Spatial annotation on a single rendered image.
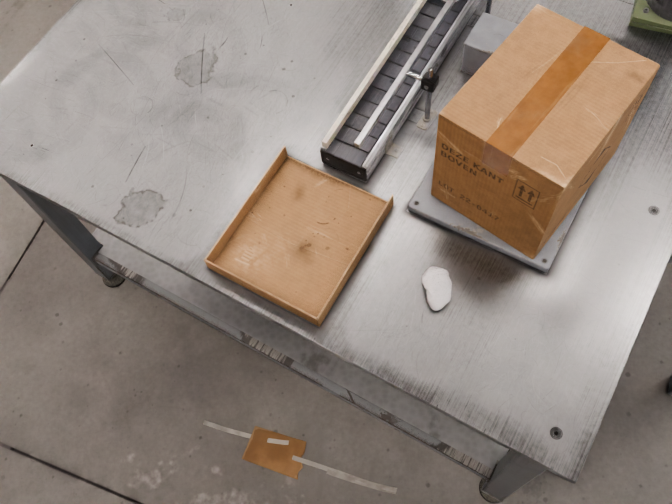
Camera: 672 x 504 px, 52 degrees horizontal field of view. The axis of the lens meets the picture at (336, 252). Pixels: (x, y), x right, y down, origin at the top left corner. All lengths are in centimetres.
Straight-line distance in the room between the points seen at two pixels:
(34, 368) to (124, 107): 106
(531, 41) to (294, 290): 63
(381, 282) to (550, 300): 32
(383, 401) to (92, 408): 93
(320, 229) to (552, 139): 49
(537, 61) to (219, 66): 76
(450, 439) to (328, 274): 70
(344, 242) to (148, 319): 110
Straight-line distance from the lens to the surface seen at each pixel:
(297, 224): 139
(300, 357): 193
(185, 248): 142
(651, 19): 175
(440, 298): 129
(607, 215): 145
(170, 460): 218
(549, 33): 130
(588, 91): 123
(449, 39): 160
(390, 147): 147
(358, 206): 140
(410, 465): 208
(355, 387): 189
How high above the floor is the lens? 205
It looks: 64 degrees down
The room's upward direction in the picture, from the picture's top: 10 degrees counter-clockwise
